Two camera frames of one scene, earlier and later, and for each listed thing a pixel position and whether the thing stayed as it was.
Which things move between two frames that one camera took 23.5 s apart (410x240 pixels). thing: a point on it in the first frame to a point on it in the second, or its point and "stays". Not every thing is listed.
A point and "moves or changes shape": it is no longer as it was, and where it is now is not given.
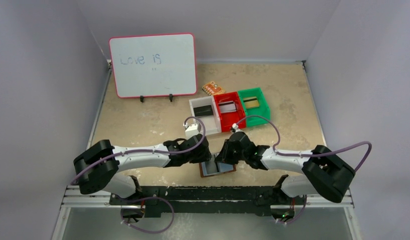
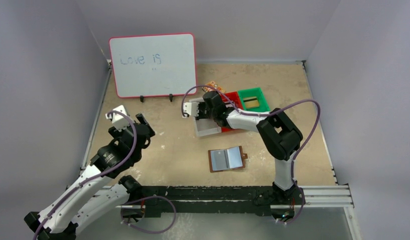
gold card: (251, 102) stays
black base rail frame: (196, 200) stays
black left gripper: (204, 151) to (136, 129)
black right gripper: (224, 153) to (202, 112)
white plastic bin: (206, 109) stays
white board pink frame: (154, 65) stays
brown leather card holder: (213, 167) moves or changes shape
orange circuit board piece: (212, 89) stays
